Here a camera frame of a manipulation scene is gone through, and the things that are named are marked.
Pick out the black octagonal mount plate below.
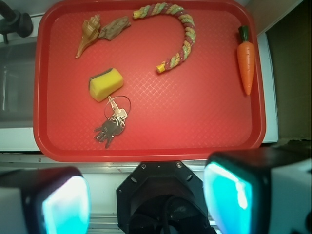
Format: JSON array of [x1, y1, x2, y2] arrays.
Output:
[[116, 161, 216, 234]]

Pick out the tan spiral conch shell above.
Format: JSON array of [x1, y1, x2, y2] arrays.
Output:
[[75, 14, 100, 59]]

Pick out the stainless steel sink basin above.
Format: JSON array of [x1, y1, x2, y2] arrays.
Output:
[[0, 41, 36, 129]]

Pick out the orange toy carrot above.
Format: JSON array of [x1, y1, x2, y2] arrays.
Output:
[[237, 25, 255, 95]]

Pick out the yellow sponge with dark top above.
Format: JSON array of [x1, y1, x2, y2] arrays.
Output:
[[89, 68, 124, 102]]

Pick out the brown driftwood piece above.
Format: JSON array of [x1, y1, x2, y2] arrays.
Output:
[[98, 16, 131, 41]]

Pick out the multicolour braided rope toy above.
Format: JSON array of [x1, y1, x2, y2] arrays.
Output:
[[132, 2, 196, 73]]

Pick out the black clamp knob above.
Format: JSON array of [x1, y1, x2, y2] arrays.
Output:
[[0, 0, 34, 44]]

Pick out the bunch of keys on ring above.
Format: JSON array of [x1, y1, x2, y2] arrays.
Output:
[[94, 95, 131, 149]]

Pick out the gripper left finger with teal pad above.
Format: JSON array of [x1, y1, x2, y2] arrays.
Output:
[[0, 166, 91, 234]]

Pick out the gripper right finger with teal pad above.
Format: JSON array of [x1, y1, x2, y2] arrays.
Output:
[[203, 147, 312, 234]]

